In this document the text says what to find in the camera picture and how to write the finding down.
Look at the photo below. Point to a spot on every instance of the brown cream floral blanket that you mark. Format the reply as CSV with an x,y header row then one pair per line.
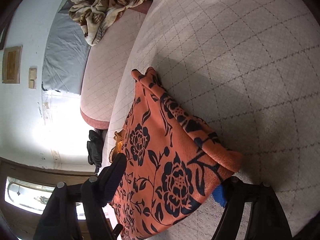
x,y
96,16

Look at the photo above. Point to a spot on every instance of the grey pillow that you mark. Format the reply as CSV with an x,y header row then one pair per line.
x,y
66,54

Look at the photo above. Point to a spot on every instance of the pink quilted headboard cushion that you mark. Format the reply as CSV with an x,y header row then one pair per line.
x,y
105,66

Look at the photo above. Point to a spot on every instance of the orange floral blouse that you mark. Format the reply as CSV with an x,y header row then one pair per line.
x,y
174,161

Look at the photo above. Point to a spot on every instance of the pink quilted bedspread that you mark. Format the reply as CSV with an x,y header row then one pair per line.
x,y
250,70

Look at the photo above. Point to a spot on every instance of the stained glass wooden door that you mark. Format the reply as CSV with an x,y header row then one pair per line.
x,y
37,203

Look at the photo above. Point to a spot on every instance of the wooden wall frame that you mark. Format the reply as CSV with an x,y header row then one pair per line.
x,y
11,65

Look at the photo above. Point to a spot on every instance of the beige wall switch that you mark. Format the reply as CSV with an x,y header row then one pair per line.
x,y
32,77

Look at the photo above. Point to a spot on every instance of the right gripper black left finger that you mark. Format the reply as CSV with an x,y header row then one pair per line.
x,y
100,194

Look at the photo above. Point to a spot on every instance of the black clothes pile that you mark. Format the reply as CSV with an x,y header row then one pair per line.
x,y
95,149

